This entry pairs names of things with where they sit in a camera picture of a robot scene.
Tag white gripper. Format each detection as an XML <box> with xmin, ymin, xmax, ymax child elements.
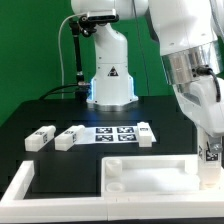
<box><xmin>174</xmin><ymin>77</ymin><xmax>224</xmax><ymax>154</ymax></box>

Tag white desk top tray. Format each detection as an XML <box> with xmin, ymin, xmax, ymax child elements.
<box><xmin>101</xmin><ymin>155</ymin><xmax>224</xmax><ymax>199</ymax></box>

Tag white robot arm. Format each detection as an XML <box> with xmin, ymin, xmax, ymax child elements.
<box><xmin>71</xmin><ymin>0</ymin><xmax>224</xmax><ymax>153</ymax></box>

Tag white fiducial marker sheet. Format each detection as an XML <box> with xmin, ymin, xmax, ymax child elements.
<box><xmin>75</xmin><ymin>125</ymin><xmax>157</xmax><ymax>146</ymax></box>

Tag black cables on table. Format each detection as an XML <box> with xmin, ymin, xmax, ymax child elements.
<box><xmin>39</xmin><ymin>83</ymin><xmax>91</xmax><ymax>101</ymax></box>

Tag grey camera on stand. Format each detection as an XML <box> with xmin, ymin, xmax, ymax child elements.
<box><xmin>81</xmin><ymin>9</ymin><xmax>119</xmax><ymax>23</ymax></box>

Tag black camera stand pole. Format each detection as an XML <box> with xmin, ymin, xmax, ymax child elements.
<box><xmin>69</xmin><ymin>19</ymin><xmax>90</xmax><ymax>102</ymax></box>

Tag white camera cable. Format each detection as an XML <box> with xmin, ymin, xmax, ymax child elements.
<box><xmin>57</xmin><ymin>12</ymin><xmax>88</xmax><ymax>100</ymax></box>

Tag white U-shaped obstacle frame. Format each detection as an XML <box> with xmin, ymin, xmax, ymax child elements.
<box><xmin>0</xmin><ymin>161</ymin><xmax>224</xmax><ymax>224</ymax></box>

